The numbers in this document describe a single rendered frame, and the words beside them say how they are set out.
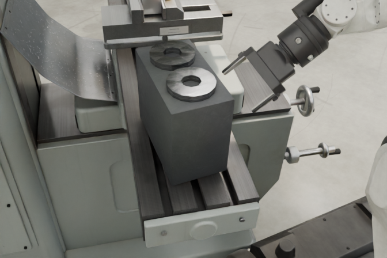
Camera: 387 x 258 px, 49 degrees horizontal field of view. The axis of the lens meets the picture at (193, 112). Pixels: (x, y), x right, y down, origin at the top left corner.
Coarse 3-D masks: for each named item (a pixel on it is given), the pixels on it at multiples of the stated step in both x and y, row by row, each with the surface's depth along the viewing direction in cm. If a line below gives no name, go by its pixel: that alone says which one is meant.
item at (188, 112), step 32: (160, 64) 80; (192, 64) 82; (160, 96) 74; (192, 96) 72; (224, 96) 74; (160, 128) 80; (192, 128) 74; (224, 128) 78; (160, 160) 87; (192, 160) 80; (224, 160) 83
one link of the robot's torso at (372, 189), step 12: (384, 144) 79; (384, 156) 78; (372, 168) 83; (384, 168) 79; (372, 180) 83; (384, 180) 80; (372, 192) 84; (384, 192) 80; (372, 204) 88; (384, 204) 81; (372, 216) 93; (384, 216) 85; (384, 228) 90; (384, 240) 92; (384, 252) 93
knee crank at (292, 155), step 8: (320, 144) 150; (288, 152) 147; (296, 152) 146; (304, 152) 148; (312, 152) 148; (320, 152) 149; (328, 152) 148; (336, 152) 151; (288, 160) 148; (296, 160) 146
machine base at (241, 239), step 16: (128, 240) 158; (192, 240) 158; (208, 240) 158; (224, 240) 159; (240, 240) 159; (64, 256) 152; (80, 256) 152; (96, 256) 152; (112, 256) 152; (128, 256) 153; (144, 256) 153; (160, 256) 153; (176, 256) 153; (192, 256) 154; (208, 256) 155; (224, 256) 156
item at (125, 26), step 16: (128, 0) 121; (192, 0) 129; (208, 0) 129; (112, 16) 120; (128, 16) 121; (144, 16) 120; (160, 16) 121; (192, 16) 121; (208, 16) 121; (112, 32) 118; (128, 32) 119; (144, 32) 120; (160, 32) 121; (176, 32) 122; (192, 32) 123; (208, 32) 124; (112, 48) 119
